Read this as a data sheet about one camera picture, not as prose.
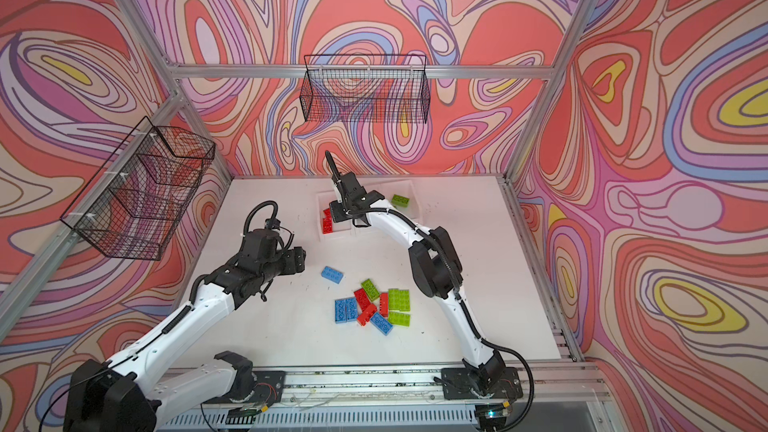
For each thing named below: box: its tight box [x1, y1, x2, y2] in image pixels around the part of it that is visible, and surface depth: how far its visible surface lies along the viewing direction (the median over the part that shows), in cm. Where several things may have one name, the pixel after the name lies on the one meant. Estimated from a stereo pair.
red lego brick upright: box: [379, 292, 389, 317], surface depth 86 cm
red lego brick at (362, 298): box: [354, 288, 371, 312], surface depth 89 cm
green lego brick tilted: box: [361, 278, 380, 301], surface depth 90 cm
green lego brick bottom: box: [388, 312, 411, 327], surface depth 86 cm
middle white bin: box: [332, 211, 396, 249], surface depth 84 cm
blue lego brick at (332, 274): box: [321, 266, 344, 284], surface depth 93 cm
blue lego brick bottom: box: [370, 312, 394, 336], surface depth 85 cm
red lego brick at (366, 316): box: [357, 303, 377, 326], surface depth 85 cm
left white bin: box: [317, 190, 352, 241], surface depth 101 cm
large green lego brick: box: [388, 288, 411, 312], surface depth 89 cm
